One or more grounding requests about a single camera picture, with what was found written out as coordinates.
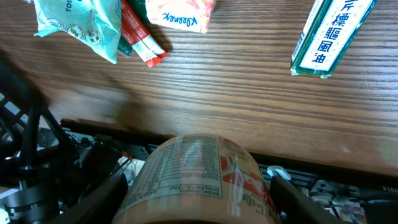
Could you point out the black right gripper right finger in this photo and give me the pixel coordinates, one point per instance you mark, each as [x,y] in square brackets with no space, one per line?
[295,207]

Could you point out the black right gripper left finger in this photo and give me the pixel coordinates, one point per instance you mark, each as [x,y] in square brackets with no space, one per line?
[99,207]

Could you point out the green lid jar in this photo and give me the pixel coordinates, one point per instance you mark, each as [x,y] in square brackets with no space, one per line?
[202,178]

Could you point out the red stick packet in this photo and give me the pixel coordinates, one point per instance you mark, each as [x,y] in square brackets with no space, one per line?
[153,50]

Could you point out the green gum box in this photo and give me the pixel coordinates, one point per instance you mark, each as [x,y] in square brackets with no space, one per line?
[328,32]

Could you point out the teal tissue pack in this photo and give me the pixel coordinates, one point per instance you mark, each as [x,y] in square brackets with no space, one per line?
[96,23]

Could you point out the orange Kleenex tissue pack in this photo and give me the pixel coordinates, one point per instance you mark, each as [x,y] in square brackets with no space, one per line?
[191,15]

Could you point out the green 3M gloves bag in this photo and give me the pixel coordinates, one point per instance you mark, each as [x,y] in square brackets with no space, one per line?
[124,46]

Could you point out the black aluminium mounting rail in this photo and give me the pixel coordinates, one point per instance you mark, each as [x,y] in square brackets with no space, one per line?
[351,196]

